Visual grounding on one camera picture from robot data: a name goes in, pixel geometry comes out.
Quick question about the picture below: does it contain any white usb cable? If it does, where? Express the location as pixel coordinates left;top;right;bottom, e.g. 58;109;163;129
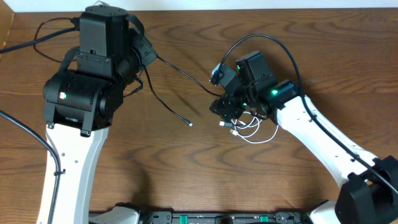
229;111;279;144

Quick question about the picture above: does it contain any black usb cable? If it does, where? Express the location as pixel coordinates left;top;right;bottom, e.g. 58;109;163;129
141;55;237;128

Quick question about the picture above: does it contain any thin black cable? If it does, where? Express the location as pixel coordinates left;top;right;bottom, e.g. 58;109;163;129
32;17;81;63

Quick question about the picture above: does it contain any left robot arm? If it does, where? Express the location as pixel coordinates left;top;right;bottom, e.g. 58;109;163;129
37;26;157;223

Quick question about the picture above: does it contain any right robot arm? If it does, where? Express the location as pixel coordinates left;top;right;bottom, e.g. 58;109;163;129
210;51;397;223

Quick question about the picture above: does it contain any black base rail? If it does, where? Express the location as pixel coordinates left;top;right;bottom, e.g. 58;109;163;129
90;203;312;224

